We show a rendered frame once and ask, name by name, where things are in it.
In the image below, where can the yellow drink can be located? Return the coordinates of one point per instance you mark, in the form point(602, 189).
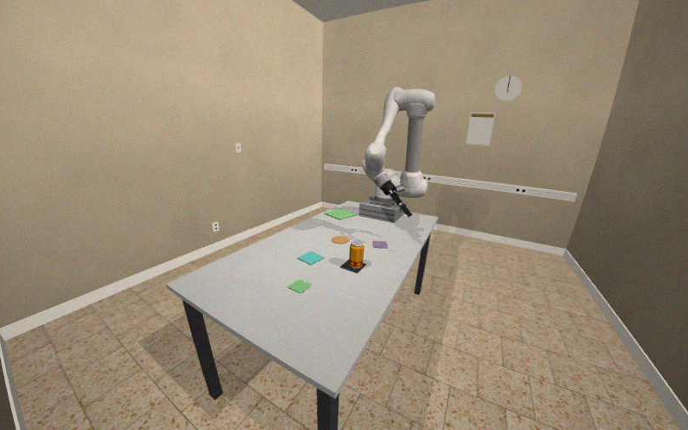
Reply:
point(356, 254)

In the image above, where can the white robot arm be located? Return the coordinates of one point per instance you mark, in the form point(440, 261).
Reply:
point(416, 102)

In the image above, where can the teal flat square tile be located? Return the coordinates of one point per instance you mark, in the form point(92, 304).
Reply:
point(310, 257)

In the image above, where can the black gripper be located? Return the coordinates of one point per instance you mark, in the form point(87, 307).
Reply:
point(386, 188)

